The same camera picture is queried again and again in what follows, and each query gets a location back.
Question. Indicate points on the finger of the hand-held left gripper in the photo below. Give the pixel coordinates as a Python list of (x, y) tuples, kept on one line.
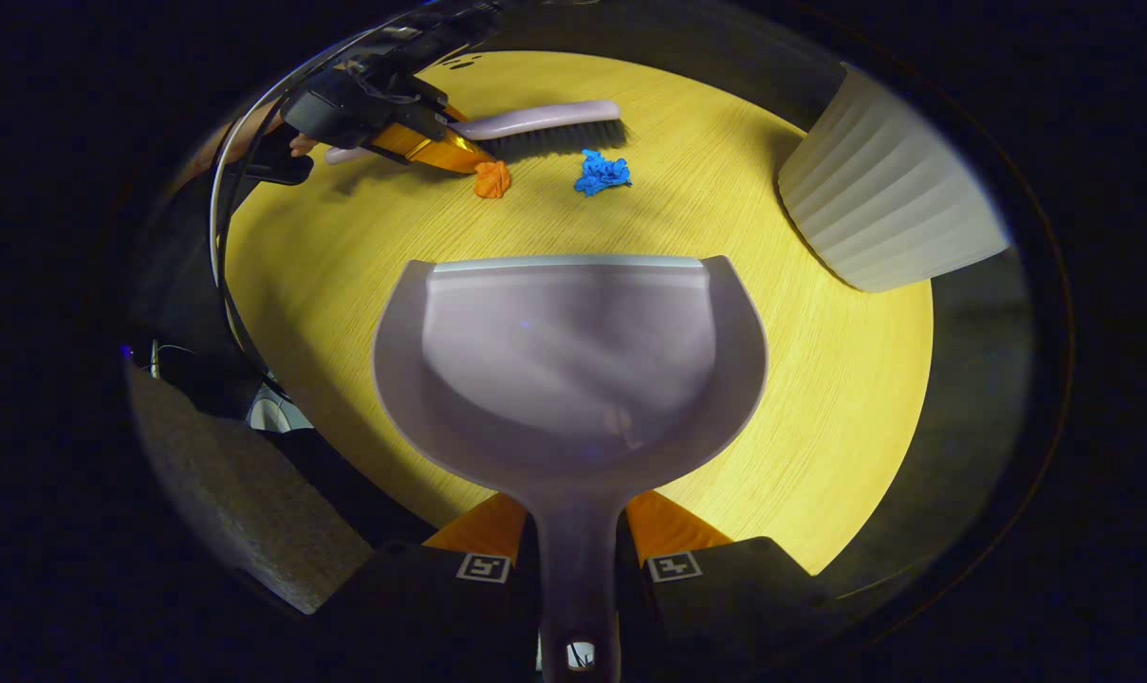
[(454, 114), (431, 150)]

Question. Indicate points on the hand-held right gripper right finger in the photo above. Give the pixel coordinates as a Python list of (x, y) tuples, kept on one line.
[(725, 607)]

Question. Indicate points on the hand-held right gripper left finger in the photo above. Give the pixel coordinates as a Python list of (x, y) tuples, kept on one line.
[(421, 607)]

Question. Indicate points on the orange paper trash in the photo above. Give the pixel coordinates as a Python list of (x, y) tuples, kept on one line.
[(491, 180)]

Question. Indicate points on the small grey broom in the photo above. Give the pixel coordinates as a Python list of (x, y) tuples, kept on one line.
[(535, 121)]

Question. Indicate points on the blue paper trash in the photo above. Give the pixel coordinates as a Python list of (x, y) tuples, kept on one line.
[(600, 174)]

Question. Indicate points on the grey plastic dustpan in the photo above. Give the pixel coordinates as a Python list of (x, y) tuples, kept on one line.
[(573, 379)]

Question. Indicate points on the white ribbed garbage bin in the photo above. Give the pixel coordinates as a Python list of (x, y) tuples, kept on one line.
[(886, 199)]

